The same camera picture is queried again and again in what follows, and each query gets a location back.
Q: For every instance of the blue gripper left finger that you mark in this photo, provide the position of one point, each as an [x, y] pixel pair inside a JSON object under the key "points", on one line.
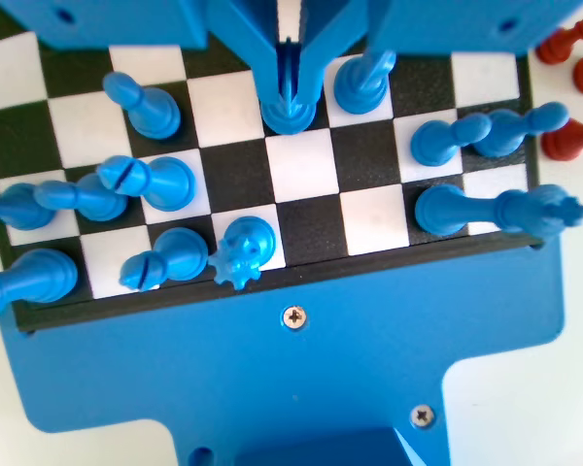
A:
{"points": [[257, 43]]}

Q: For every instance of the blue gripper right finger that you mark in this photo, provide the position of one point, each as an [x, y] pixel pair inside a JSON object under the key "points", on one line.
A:
{"points": [[323, 39]]}

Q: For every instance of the blue knight chess piece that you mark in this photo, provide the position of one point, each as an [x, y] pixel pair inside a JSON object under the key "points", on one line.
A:
{"points": [[289, 119]]}

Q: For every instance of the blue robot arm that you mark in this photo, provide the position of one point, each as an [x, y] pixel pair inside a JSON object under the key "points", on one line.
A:
{"points": [[320, 451]]}

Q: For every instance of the blue bishop chess piece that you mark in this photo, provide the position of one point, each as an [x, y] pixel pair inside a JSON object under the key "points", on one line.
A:
{"points": [[167, 184], [182, 255]]}

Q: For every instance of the blue queen chess piece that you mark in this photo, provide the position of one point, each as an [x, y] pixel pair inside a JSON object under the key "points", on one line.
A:
{"points": [[252, 238]]}

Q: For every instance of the red pawn chess piece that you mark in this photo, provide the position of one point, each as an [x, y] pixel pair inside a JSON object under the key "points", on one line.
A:
{"points": [[556, 51]]}

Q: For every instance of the red bishop chess piece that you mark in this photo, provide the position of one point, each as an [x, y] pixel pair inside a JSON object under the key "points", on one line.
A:
{"points": [[568, 143]]}

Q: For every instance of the blue rook chess piece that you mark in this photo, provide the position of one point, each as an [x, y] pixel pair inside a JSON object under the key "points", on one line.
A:
{"points": [[44, 279]]}

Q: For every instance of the black and white chessboard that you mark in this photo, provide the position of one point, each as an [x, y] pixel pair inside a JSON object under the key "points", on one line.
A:
{"points": [[238, 179]]}

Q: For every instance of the silver plate screw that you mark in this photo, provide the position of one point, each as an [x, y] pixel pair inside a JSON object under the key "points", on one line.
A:
{"points": [[423, 416], [295, 317]]}

